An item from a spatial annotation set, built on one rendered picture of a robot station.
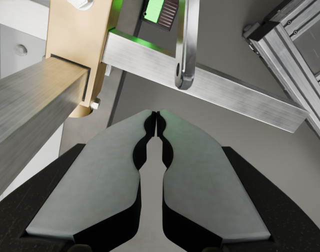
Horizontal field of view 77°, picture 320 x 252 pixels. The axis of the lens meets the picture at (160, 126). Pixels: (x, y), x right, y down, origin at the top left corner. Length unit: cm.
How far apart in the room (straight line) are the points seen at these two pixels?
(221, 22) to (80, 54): 90
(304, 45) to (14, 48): 92
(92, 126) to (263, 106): 29
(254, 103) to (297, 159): 136
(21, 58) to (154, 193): 128
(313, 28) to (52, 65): 91
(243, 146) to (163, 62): 119
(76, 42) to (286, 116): 24
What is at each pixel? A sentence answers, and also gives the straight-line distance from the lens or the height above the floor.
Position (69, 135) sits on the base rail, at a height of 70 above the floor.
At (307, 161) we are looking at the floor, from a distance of 164.
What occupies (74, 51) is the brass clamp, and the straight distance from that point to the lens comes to 22.
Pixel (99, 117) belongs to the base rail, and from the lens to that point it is 38.
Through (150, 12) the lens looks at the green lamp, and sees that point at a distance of 32.
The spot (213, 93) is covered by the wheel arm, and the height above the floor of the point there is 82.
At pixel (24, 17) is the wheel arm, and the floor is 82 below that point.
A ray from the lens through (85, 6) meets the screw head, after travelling 21.
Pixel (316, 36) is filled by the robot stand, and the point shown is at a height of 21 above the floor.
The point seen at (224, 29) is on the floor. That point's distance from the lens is 107.
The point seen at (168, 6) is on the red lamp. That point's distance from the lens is 32.
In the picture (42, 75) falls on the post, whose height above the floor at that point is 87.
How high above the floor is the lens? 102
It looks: 59 degrees down
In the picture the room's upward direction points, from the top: 179 degrees counter-clockwise
